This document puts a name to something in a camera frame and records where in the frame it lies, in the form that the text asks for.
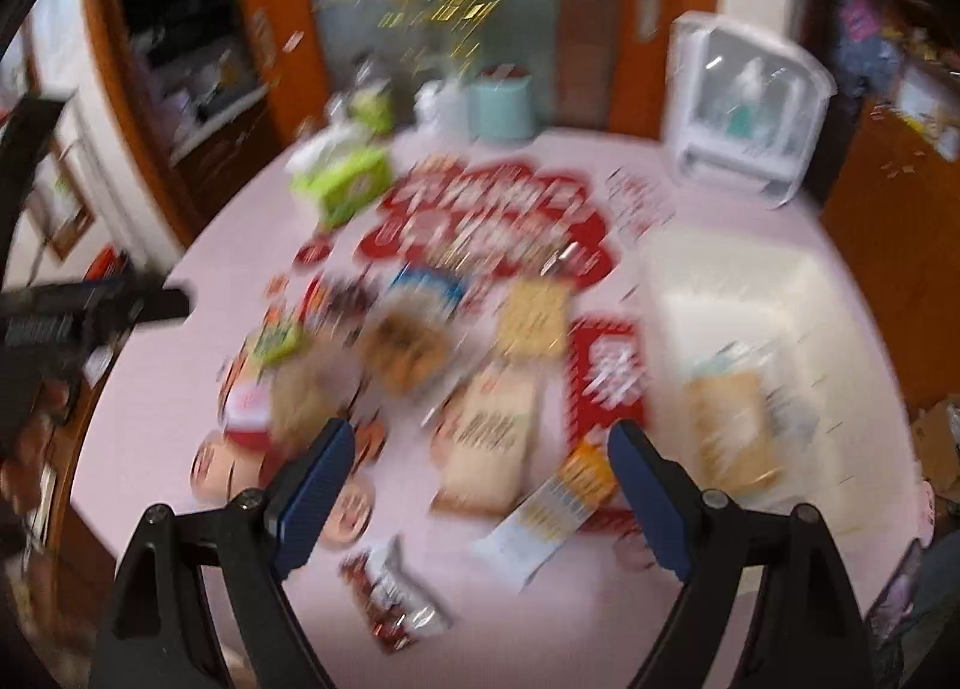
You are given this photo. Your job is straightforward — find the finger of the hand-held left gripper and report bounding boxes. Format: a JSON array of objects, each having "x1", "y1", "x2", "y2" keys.
[{"x1": 90, "y1": 276, "x2": 190, "y2": 330}]

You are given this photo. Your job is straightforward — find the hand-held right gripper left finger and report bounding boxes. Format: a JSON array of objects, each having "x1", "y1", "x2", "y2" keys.
[{"x1": 88, "y1": 417, "x2": 355, "y2": 689}]

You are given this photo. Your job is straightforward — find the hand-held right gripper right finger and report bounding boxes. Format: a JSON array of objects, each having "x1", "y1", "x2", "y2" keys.
[{"x1": 607, "y1": 422, "x2": 875, "y2": 689}]

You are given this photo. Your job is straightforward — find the beige snack packet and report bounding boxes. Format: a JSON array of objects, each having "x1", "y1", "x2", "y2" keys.
[{"x1": 270, "y1": 355, "x2": 353, "y2": 446}]

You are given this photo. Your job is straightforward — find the orange and white bar packet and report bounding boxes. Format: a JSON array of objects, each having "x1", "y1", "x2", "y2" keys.
[{"x1": 472, "y1": 438, "x2": 622, "y2": 591}]

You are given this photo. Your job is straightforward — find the red and white snack packet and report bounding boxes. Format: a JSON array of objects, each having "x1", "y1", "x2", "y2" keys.
[{"x1": 221, "y1": 378, "x2": 272, "y2": 446}]

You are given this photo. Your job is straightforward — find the clear bag with tan snack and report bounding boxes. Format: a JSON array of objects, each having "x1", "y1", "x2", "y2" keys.
[{"x1": 686, "y1": 370, "x2": 782, "y2": 493}]

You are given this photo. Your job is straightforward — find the small green snack packet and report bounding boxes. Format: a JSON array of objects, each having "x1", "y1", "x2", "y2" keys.
[{"x1": 247, "y1": 321, "x2": 308, "y2": 366}]

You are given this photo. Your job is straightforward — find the dark red snack packet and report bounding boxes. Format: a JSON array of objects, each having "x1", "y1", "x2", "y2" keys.
[{"x1": 339, "y1": 537, "x2": 455, "y2": 654}]

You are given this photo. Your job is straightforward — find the round brown cookie packet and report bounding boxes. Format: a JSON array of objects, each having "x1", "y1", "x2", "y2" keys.
[{"x1": 360, "y1": 310, "x2": 455, "y2": 394}]

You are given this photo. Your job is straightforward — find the kraft paper snack packet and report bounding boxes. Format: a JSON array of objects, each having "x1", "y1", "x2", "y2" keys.
[{"x1": 431, "y1": 366, "x2": 542, "y2": 517}]

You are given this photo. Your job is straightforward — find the dark brown snack packet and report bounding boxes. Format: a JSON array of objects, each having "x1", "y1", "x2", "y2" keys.
[{"x1": 304, "y1": 276, "x2": 380, "y2": 345}]

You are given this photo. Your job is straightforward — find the white plastic storage bin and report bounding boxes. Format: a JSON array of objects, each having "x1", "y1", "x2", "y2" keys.
[{"x1": 641, "y1": 231, "x2": 890, "y2": 506}]

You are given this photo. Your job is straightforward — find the yellow cracker packet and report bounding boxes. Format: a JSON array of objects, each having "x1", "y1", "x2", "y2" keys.
[{"x1": 499, "y1": 280, "x2": 572, "y2": 360}]

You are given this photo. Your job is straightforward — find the blue and white snack packet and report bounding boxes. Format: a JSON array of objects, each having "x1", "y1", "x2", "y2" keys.
[{"x1": 386, "y1": 265, "x2": 470, "y2": 319}]

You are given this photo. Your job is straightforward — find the wooden framed picture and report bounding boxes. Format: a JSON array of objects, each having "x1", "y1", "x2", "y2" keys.
[{"x1": 24, "y1": 134, "x2": 98, "y2": 262}]

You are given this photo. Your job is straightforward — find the wooden shelf cabinet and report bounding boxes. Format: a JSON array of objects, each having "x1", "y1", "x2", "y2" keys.
[
  {"x1": 799, "y1": 0, "x2": 960, "y2": 390},
  {"x1": 81, "y1": 0, "x2": 316, "y2": 251}
]

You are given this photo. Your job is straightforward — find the green tissue box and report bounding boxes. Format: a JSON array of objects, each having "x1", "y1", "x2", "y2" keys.
[{"x1": 289, "y1": 126, "x2": 395, "y2": 229}]

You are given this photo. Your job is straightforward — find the glass bottle with green label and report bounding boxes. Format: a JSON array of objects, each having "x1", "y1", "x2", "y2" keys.
[{"x1": 346, "y1": 59, "x2": 396, "y2": 136}]

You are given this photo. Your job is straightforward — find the cardboard box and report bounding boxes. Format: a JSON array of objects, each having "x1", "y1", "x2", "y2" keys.
[{"x1": 910, "y1": 396, "x2": 960, "y2": 504}]

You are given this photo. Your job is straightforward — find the white plastic organizer cabinet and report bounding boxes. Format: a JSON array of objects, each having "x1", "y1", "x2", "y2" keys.
[{"x1": 664, "y1": 10, "x2": 837, "y2": 210}]

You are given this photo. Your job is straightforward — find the white squeeze bottle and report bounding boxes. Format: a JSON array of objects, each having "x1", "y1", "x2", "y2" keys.
[{"x1": 416, "y1": 77, "x2": 470, "y2": 139}]

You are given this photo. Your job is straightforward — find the teal canister with brown lid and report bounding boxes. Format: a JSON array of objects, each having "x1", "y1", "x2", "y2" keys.
[{"x1": 469, "y1": 66, "x2": 537, "y2": 142}]

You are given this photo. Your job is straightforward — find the glass door with gold ornament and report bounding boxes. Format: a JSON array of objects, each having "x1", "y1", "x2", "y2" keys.
[{"x1": 229, "y1": 0, "x2": 722, "y2": 135}]

